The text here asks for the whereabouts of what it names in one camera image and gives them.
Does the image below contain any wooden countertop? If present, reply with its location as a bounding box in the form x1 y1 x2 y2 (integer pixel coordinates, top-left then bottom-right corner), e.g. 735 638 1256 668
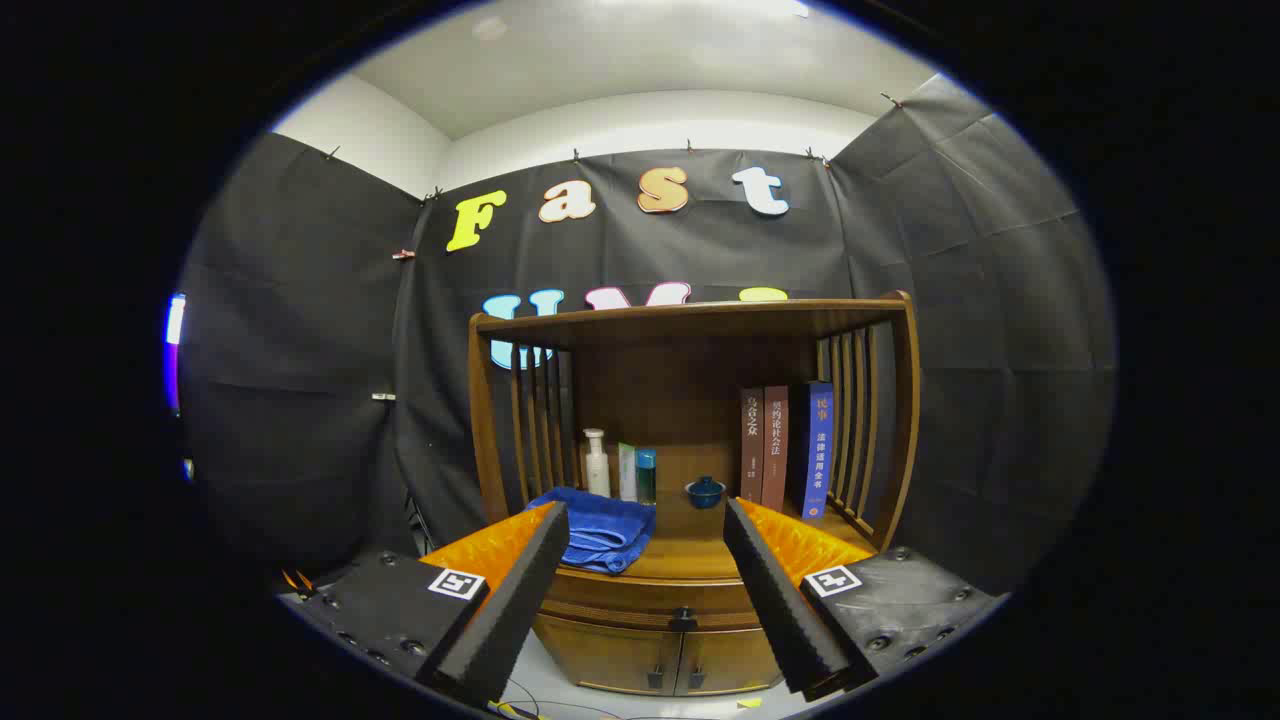
490 440 881 583

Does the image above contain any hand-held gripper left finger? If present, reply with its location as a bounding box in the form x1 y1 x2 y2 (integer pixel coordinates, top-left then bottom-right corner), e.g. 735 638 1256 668
283 500 571 707

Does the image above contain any reddish brown book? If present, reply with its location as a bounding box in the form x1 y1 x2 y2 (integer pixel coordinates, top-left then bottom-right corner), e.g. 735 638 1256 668
763 385 791 513

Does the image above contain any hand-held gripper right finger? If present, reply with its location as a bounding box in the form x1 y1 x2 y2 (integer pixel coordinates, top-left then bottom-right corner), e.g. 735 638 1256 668
722 497 1009 703

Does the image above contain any blue book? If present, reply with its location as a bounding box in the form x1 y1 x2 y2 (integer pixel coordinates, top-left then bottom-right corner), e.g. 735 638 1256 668
790 381 835 521

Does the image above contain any folded blue towel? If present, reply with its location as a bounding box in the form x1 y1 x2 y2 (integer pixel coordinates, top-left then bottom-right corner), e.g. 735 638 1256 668
527 487 657 575

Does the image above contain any wooden drawer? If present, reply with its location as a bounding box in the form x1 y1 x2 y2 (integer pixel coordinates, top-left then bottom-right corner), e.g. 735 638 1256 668
538 572 766 633

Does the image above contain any wooden cabinet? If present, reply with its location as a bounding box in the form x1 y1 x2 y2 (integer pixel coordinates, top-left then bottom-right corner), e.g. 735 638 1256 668
468 291 921 698

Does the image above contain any wooden cabinet door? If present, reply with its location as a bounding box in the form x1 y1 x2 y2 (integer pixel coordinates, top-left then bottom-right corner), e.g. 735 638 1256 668
676 628 783 696
533 613 684 696

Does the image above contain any white pump bottle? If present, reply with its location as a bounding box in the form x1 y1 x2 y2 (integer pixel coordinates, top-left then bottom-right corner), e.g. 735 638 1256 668
583 428 612 499

